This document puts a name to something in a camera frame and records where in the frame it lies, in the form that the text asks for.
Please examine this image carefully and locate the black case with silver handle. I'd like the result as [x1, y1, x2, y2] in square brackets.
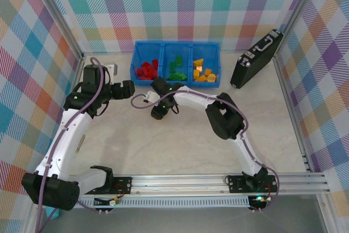
[230, 28, 284, 89]

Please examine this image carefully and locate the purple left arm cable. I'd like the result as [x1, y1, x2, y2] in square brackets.
[34, 57, 117, 233]

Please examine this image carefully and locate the small wired connector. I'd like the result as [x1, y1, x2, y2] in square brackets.
[107, 196, 124, 207]
[252, 194, 273, 207]

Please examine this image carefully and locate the aluminium mounting rail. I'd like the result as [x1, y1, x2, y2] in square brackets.
[68, 173, 328, 198]

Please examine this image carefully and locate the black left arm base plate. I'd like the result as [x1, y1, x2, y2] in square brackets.
[110, 176, 134, 195]

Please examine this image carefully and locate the slotted grey cable duct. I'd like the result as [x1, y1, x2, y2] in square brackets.
[81, 196, 250, 208]

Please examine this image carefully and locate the small printed card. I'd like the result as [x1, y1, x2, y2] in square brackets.
[75, 134, 86, 152]

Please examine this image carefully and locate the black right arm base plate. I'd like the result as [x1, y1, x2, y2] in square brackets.
[227, 174, 279, 193]

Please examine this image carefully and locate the teal block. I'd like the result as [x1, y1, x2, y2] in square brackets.
[44, 207, 60, 220]

